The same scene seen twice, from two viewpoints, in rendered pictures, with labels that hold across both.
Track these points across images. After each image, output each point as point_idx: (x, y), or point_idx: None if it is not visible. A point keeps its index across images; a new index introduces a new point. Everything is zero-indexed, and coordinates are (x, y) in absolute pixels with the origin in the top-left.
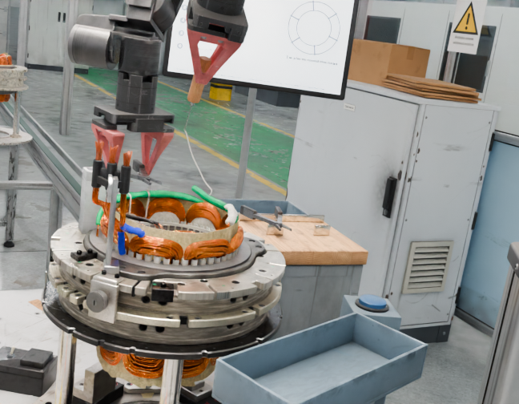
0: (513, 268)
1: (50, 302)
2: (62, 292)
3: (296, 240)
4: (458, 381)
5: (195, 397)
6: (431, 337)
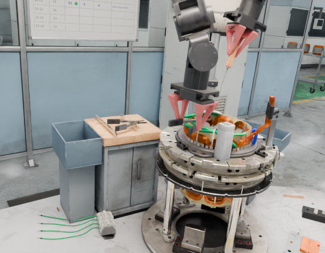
0: (208, 85)
1: (255, 190)
2: (270, 171)
3: (137, 125)
4: None
5: (176, 210)
6: None
